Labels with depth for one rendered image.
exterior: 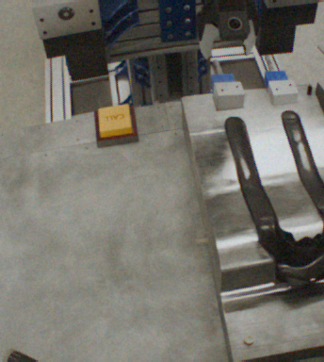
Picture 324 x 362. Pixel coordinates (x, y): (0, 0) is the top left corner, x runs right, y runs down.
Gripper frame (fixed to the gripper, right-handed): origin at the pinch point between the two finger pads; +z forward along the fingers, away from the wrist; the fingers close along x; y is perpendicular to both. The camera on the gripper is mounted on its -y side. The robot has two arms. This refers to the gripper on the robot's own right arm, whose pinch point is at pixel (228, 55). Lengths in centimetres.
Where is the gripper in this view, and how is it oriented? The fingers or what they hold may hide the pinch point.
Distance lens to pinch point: 102.9
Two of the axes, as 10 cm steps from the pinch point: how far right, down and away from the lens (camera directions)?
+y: -1.4, -8.1, 5.7
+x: -9.9, 1.4, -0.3
